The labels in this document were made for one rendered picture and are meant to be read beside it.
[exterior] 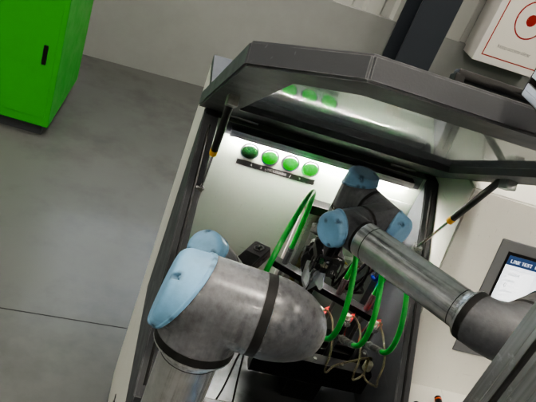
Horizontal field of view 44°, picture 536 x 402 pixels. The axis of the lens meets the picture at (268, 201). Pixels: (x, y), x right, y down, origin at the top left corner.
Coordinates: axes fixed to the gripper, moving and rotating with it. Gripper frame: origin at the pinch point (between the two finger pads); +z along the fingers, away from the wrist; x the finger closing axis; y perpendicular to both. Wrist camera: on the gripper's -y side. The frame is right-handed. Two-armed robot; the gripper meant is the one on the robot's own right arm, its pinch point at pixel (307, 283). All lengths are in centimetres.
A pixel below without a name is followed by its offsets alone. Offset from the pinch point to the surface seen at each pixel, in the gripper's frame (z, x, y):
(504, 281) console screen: -11, 54, -9
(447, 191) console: -23.2, 35.0, -26.1
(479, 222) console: -23.6, 40.4, -12.3
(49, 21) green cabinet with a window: 49, -115, -241
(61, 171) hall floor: 124, -89, -211
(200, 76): 116, -17, -394
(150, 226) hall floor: 124, -32, -180
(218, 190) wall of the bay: 0.1, -24.5, -32.4
